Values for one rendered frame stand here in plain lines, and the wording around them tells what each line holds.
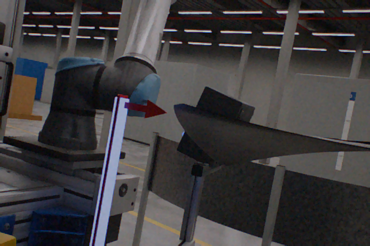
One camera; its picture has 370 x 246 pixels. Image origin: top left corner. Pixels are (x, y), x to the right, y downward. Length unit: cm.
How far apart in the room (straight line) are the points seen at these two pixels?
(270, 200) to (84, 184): 148
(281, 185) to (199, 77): 820
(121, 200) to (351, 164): 589
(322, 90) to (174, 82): 466
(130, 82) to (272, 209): 147
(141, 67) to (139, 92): 7
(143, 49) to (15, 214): 50
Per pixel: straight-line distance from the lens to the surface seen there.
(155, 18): 118
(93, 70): 108
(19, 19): 263
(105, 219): 56
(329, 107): 692
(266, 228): 237
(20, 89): 1286
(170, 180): 280
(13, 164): 119
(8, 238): 35
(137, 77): 105
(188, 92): 1030
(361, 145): 43
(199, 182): 104
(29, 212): 101
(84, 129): 108
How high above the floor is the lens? 119
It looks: 3 degrees down
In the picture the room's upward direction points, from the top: 10 degrees clockwise
